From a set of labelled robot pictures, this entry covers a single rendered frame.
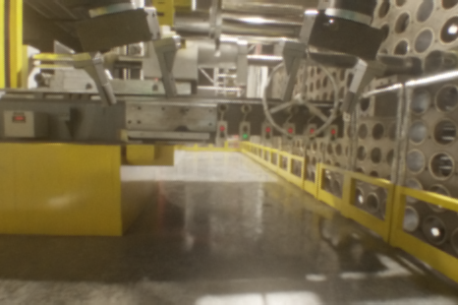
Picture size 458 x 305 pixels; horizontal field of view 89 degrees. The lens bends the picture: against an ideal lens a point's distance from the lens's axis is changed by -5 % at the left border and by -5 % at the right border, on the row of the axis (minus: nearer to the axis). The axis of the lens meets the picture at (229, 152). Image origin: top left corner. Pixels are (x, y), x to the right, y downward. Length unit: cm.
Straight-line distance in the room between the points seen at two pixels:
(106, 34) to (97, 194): 137
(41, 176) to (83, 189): 27
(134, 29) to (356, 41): 37
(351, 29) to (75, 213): 175
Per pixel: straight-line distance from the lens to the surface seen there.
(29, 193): 197
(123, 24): 47
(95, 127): 216
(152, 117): 199
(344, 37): 48
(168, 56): 47
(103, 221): 180
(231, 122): 192
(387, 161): 323
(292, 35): 197
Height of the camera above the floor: 69
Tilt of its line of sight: 5 degrees down
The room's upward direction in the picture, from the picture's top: 2 degrees clockwise
